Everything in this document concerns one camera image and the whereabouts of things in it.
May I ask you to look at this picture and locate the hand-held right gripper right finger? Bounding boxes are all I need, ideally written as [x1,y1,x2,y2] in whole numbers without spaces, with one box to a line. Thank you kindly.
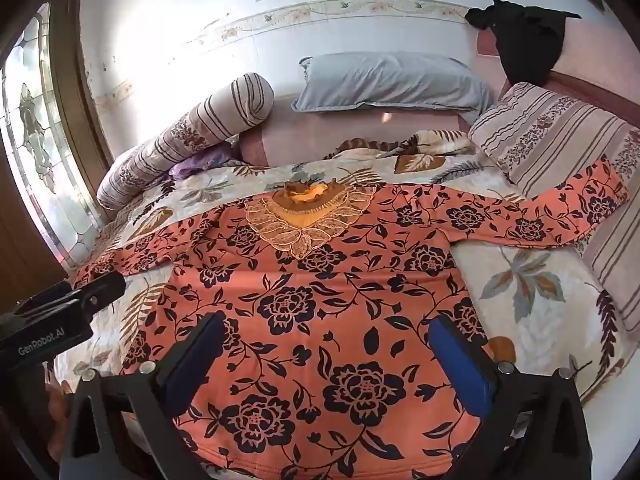
[427,316,593,480]

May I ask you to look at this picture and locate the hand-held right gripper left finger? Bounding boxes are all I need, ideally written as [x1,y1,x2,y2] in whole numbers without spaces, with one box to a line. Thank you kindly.
[60,310,229,480]

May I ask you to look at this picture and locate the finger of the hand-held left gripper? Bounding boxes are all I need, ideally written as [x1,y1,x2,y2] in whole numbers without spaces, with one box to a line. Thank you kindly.
[74,270,127,312]

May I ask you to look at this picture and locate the orange floral shirt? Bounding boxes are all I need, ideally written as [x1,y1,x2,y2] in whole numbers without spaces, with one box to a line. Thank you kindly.
[70,155,630,480]

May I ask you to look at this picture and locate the leaf print blanket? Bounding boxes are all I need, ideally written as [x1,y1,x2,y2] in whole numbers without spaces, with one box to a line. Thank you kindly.
[50,130,631,411]

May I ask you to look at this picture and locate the purple cloth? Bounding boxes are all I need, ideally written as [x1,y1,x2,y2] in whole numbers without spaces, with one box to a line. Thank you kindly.
[167,141,242,181]

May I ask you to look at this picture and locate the stained glass window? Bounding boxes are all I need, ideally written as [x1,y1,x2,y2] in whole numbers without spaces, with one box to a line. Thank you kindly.
[0,2,97,267]

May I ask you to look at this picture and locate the striped bolster pillow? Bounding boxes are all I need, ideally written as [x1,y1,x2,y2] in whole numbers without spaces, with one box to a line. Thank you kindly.
[96,73,276,211]

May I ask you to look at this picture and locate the striped floral pillow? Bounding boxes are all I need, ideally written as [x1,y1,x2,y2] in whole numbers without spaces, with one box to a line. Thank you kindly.
[467,81,640,346]

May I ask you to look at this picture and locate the pink bed sheet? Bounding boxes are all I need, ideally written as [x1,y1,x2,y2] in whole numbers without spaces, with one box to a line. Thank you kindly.
[239,104,477,167]

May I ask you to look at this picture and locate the grey pillow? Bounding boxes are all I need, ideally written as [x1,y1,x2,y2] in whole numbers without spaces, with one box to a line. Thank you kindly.
[291,52,497,114]

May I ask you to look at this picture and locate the black garment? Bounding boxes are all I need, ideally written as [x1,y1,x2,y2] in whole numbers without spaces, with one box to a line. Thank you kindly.
[465,0,583,89]

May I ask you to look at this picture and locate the pink headboard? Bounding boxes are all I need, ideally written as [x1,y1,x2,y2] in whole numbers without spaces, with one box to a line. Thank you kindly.
[475,15,640,127]

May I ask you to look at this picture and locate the wooden window frame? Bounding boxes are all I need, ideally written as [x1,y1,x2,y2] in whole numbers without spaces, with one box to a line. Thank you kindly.
[49,0,117,173]

